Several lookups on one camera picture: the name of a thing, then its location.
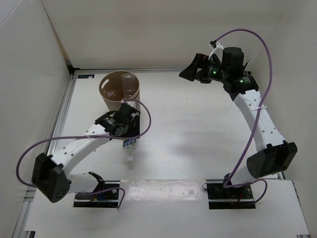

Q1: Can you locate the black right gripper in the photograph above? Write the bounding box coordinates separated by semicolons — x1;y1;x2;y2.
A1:
179;54;229;84

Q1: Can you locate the green white label bottle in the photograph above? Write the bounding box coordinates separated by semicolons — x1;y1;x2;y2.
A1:
122;139;138;169

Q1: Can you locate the clear unlabeled plastic bottle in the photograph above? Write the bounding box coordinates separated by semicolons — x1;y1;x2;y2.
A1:
121;73;137;109

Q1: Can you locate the blue label plastic bottle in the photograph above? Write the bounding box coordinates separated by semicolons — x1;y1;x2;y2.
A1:
106;90;122;101

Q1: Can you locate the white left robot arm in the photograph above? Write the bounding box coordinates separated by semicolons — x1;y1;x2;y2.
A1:
32;100;140;203

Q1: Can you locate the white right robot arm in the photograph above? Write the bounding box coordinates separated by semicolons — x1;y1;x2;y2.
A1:
179;47;298;198

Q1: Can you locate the tan cylindrical waste bin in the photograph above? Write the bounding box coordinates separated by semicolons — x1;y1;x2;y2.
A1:
99;70;142;137

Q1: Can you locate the blue corner sticker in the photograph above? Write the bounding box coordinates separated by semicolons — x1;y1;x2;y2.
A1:
77;74;95;79

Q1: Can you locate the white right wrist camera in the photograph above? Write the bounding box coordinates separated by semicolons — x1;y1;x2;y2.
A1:
209;40;224;60

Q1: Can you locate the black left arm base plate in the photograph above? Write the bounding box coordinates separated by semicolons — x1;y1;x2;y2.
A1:
73;180;120;208

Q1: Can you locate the aluminium frame rail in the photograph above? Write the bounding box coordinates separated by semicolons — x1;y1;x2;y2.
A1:
47;71;76;154

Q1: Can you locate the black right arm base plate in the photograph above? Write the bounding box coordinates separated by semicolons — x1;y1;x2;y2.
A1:
202;180;256;210

